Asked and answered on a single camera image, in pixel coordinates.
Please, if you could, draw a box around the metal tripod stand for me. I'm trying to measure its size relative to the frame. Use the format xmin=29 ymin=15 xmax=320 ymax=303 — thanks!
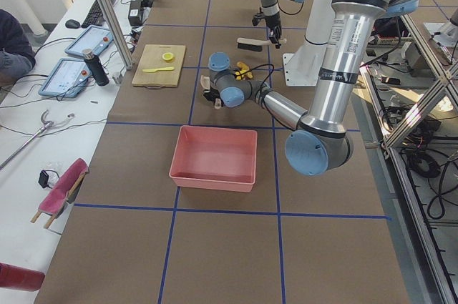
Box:
xmin=1 ymin=109 xmax=75 ymax=170

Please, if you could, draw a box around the pink cloth rack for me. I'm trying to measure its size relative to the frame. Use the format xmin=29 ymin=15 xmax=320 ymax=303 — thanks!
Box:
xmin=30 ymin=158 xmax=89 ymax=229

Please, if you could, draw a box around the person in dark jacket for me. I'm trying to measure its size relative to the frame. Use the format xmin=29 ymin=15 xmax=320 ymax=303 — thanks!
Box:
xmin=1 ymin=9 xmax=36 ymax=86

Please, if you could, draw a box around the beige hand brush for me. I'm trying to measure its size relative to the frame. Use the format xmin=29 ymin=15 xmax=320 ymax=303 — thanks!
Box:
xmin=237 ymin=37 xmax=287 ymax=52

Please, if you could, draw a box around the teach pendant tablet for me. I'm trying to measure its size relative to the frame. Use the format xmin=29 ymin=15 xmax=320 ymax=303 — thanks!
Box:
xmin=39 ymin=58 xmax=92 ymax=99
xmin=64 ymin=25 xmax=113 ymax=58

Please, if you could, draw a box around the aluminium frame post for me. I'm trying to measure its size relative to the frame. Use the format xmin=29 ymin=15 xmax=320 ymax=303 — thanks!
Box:
xmin=96 ymin=0 xmax=134 ymax=70

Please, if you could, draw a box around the red bottle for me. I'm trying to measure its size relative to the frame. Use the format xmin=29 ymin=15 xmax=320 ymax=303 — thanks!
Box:
xmin=1 ymin=263 xmax=45 ymax=291

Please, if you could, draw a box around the yellow lemon slice toy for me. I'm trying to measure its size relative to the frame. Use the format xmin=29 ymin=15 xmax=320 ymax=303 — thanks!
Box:
xmin=162 ymin=52 xmax=175 ymax=62

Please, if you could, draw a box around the black keyboard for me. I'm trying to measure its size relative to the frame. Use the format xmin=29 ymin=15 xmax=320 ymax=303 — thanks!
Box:
xmin=81 ymin=1 xmax=105 ymax=29

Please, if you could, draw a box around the black computer mouse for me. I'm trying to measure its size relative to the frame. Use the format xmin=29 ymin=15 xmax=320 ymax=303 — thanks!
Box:
xmin=65 ymin=19 xmax=81 ymax=29

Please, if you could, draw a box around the black water bottle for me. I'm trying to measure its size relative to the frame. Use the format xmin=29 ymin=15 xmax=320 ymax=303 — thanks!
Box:
xmin=82 ymin=49 xmax=109 ymax=86

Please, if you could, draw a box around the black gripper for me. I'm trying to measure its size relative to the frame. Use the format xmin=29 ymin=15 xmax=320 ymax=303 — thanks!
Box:
xmin=252 ymin=12 xmax=282 ymax=48
xmin=203 ymin=88 xmax=222 ymax=103

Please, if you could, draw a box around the pink plastic bin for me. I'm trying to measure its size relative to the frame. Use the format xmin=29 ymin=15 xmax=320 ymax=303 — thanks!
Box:
xmin=169 ymin=125 xmax=258 ymax=192

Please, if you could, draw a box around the bamboo cutting board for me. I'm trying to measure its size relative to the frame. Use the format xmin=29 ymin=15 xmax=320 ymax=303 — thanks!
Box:
xmin=132 ymin=44 xmax=186 ymax=88

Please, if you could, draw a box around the lower teach pendant tablet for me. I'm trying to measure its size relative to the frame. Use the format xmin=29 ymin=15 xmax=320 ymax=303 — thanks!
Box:
xmin=39 ymin=58 xmax=92 ymax=99

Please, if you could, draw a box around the upper teach pendant tablet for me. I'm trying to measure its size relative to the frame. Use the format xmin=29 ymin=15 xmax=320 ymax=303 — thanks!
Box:
xmin=64 ymin=25 xmax=113 ymax=58

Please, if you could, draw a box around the yellow plastic knife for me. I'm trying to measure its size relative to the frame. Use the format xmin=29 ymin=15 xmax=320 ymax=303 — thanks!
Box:
xmin=142 ymin=67 xmax=175 ymax=74

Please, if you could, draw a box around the black power adapter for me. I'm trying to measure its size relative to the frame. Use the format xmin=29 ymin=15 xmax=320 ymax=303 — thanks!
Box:
xmin=128 ymin=0 xmax=143 ymax=26

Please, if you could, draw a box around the yellow toy corn cob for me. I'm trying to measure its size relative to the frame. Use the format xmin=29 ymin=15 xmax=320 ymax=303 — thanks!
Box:
xmin=235 ymin=71 xmax=253 ymax=80

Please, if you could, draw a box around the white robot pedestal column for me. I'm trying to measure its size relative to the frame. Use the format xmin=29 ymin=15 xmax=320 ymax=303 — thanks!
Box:
xmin=283 ymin=0 xmax=335 ymax=87

